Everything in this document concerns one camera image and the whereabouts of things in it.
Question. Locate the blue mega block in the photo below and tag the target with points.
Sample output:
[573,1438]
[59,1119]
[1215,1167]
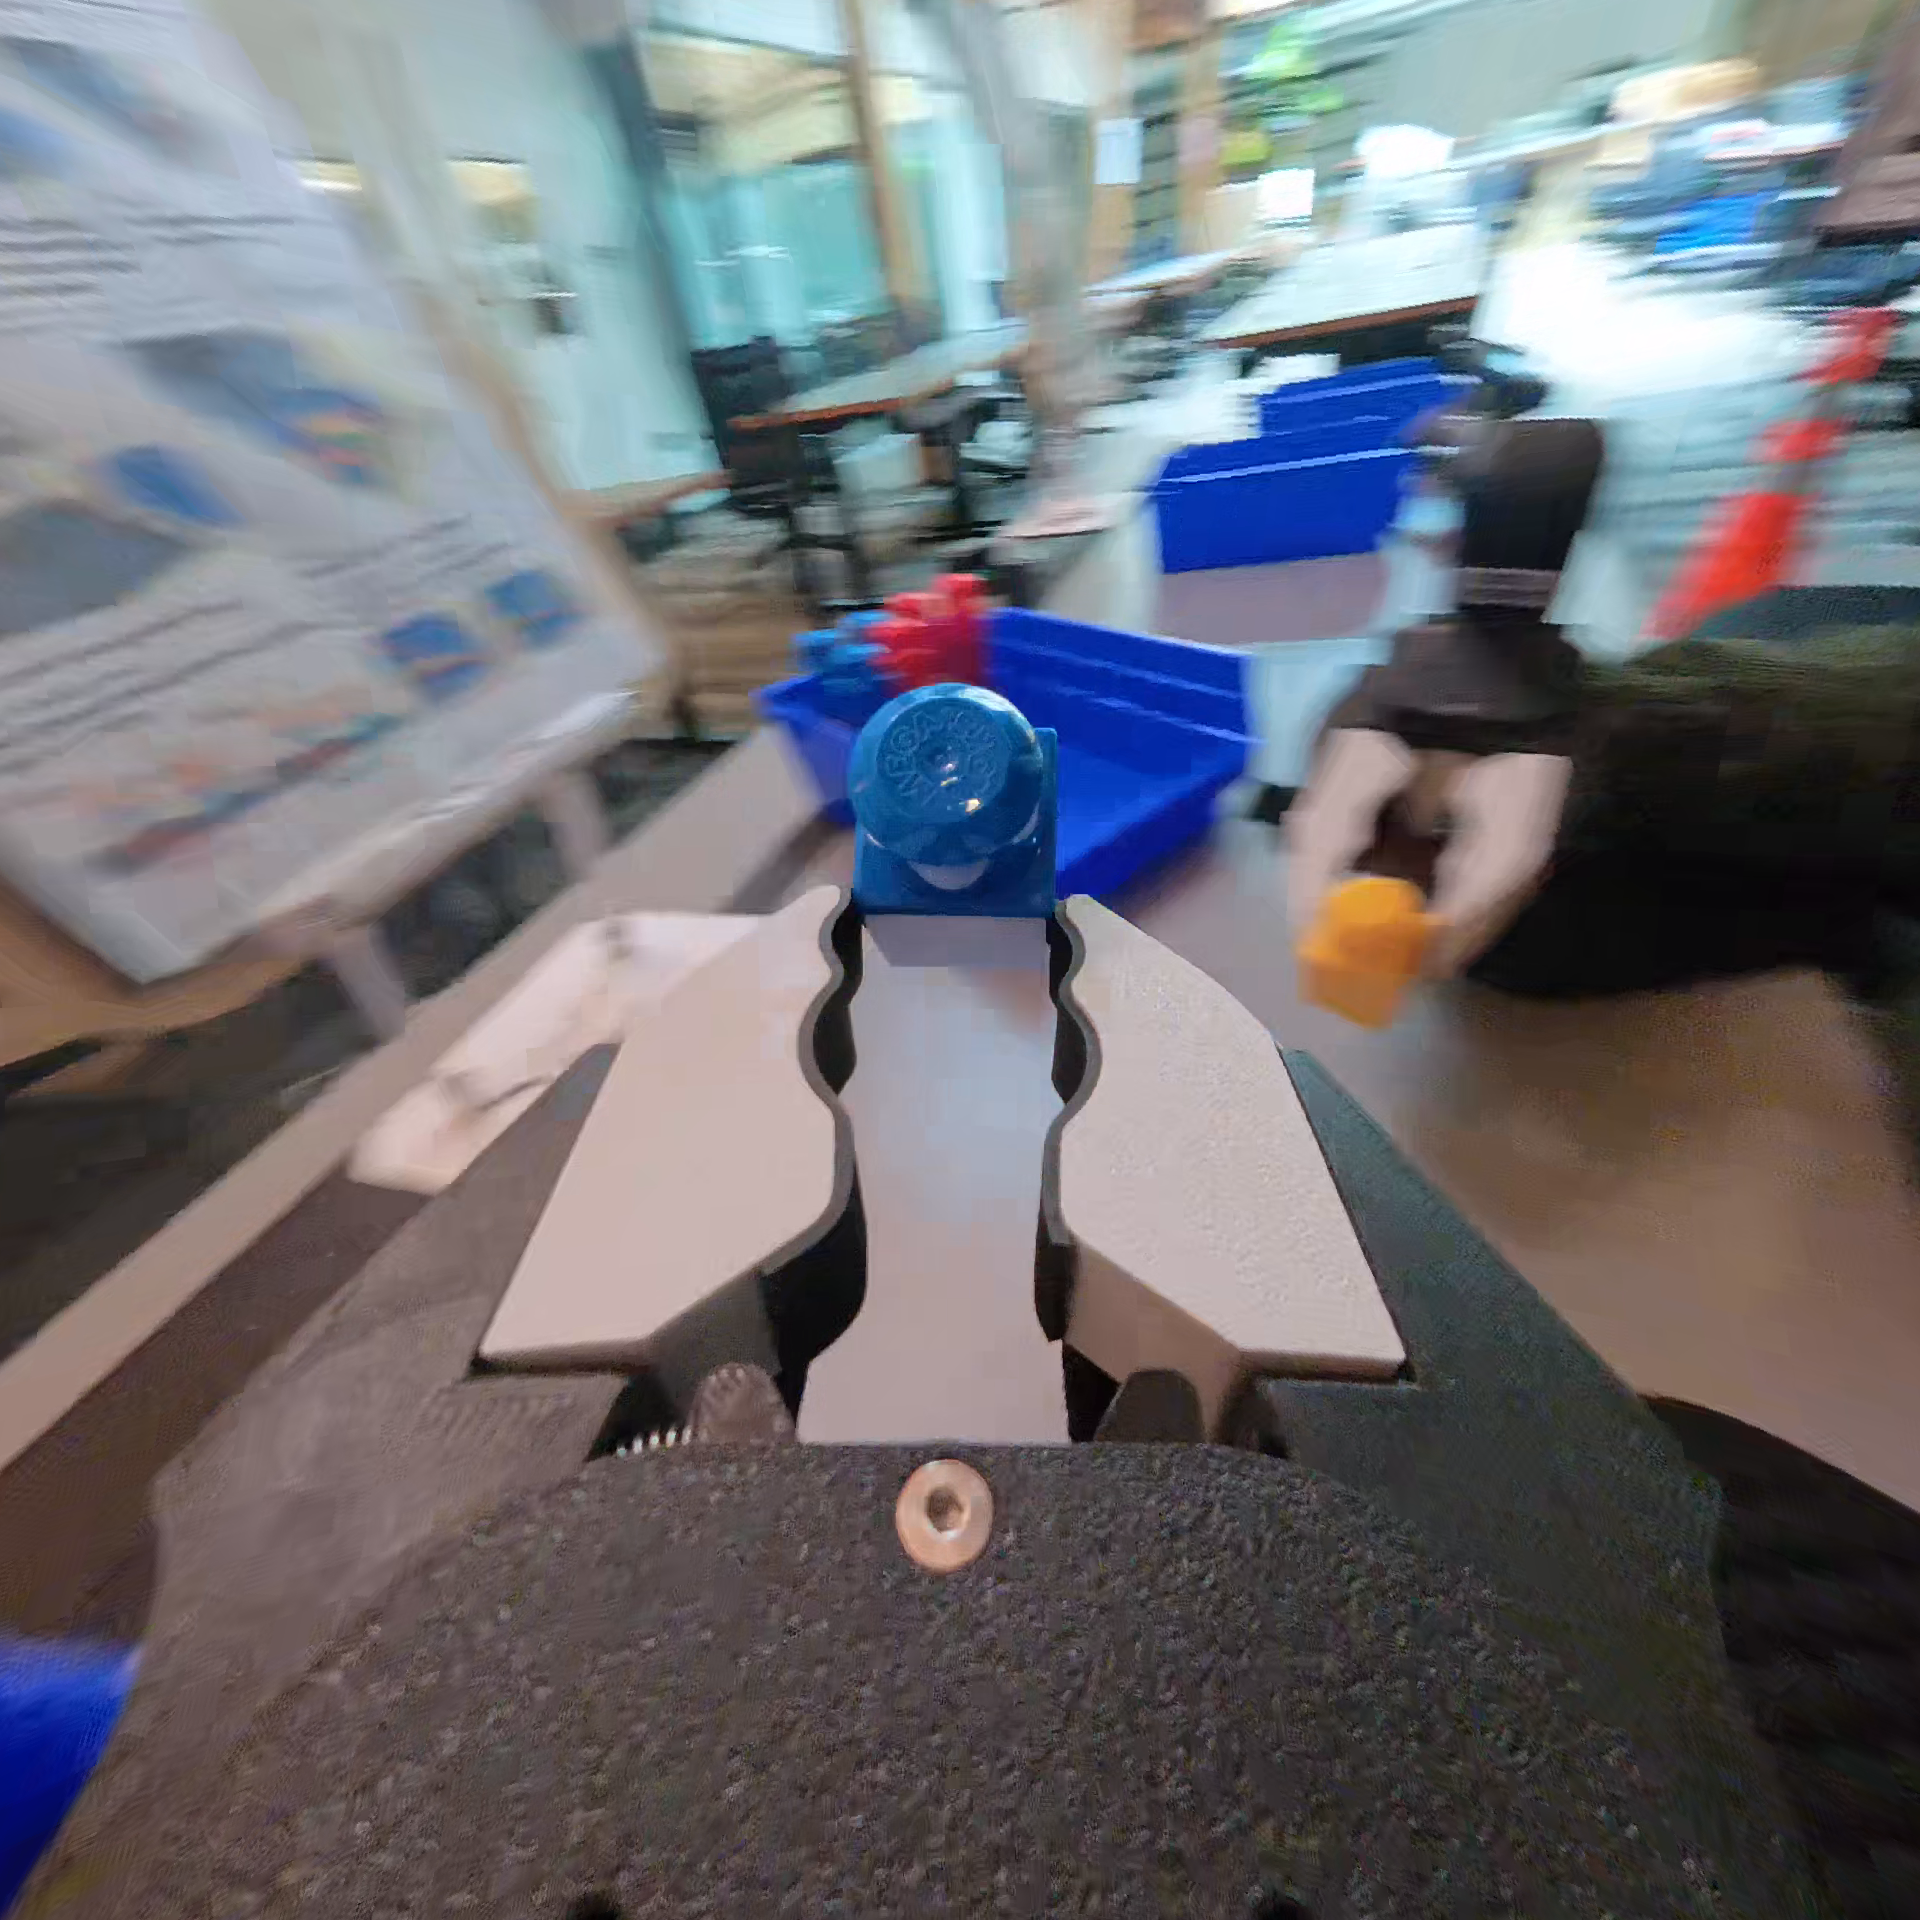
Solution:
[944,764]

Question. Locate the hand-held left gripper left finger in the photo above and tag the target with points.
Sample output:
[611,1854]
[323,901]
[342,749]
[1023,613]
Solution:
[674,1184]

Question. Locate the cluster of block towers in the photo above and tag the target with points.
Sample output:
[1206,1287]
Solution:
[931,639]

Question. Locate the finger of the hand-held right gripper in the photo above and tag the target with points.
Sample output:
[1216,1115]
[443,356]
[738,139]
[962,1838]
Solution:
[1343,820]
[1515,840]

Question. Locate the yellow mega block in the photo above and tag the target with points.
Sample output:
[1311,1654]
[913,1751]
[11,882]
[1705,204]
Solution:
[1366,962]

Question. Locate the orange traffic cone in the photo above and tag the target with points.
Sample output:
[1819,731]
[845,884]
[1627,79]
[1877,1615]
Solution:
[1755,525]

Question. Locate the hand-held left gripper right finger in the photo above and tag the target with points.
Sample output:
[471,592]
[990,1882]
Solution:
[1215,1184]

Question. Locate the printed instruction sheet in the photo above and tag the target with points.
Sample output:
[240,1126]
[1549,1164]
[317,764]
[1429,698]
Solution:
[224,525]

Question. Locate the person's right forearm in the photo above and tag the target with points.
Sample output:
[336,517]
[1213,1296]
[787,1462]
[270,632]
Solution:
[1723,797]

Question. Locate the white document stand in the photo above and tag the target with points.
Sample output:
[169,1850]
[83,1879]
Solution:
[525,1037]

